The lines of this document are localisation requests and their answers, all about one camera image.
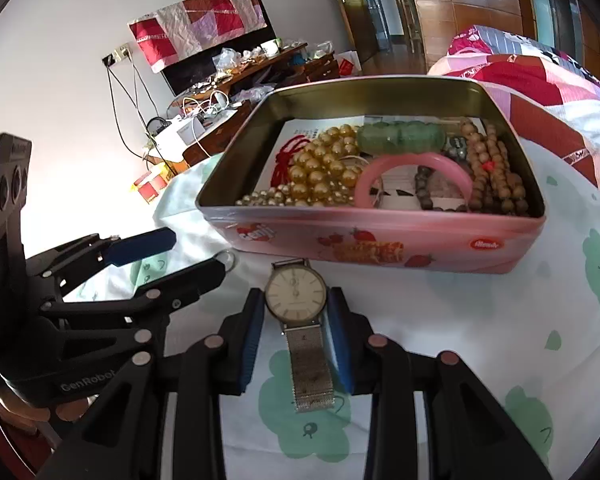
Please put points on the red yellow paper bag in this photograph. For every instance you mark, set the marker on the red yellow paper bag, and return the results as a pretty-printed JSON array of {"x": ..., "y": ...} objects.
[{"x": 152, "y": 183}]

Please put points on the wooden tv cabinet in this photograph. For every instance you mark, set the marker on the wooden tv cabinet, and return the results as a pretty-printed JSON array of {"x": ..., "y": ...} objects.
[{"x": 223, "y": 100}]

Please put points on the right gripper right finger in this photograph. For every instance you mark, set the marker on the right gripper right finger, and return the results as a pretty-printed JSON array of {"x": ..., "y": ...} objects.
[{"x": 469, "y": 434}]

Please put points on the white green patterned tablecloth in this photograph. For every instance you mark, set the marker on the white green patterned tablecloth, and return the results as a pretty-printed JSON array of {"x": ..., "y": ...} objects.
[{"x": 531, "y": 335}]

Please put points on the pink bangle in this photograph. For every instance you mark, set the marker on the pink bangle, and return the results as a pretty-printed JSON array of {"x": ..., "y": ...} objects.
[{"x": 411, "y": 181}]

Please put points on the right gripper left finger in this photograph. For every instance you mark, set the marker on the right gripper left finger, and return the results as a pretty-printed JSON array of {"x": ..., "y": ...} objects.
[{"x": 121, "y": 435}]

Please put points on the black television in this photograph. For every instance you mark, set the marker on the black television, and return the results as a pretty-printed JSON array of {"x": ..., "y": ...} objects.
[{"x": 182, "y": 75}]

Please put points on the silver mesh wristwatch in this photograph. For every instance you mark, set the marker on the silver mesh wristwatch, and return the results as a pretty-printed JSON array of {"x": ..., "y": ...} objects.
[{"x": 296, "y": 295}]

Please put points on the pink patchwork quilt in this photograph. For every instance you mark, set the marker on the pink patchwork quilt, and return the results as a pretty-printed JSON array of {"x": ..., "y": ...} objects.
[{"x": 548, "y": 96}]

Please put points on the wall power socket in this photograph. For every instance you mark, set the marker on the wall power socket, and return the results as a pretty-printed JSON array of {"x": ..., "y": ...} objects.
[{"x": 118, "y": 55}]

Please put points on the white box on cabinet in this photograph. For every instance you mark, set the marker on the white box on cabinet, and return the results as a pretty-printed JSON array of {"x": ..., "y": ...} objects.
[{"x": 179, "y": 133}]

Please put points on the pink metal tin box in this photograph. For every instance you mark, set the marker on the pink metal tin box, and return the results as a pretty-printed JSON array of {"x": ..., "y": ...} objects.
[{"x": 284, "y": 185}]

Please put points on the green jade bangle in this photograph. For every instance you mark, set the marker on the green jade bangle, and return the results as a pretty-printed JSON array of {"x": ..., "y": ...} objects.
[{"x": 401, "y": 137}]

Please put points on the person's left hand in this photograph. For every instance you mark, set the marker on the person's left hand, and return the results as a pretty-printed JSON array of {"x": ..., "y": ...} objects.
[{"x": 68, "y": 412}]

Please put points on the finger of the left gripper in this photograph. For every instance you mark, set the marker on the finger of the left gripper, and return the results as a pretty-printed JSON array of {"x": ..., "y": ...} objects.
[
  {"x": 138, "y": 247},
  {"x": 178, "y": 289}
]

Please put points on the red white cloth cover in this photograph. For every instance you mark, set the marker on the red white cloth cover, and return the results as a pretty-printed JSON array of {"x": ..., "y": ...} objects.
[{"x": 176, "y": 32}]

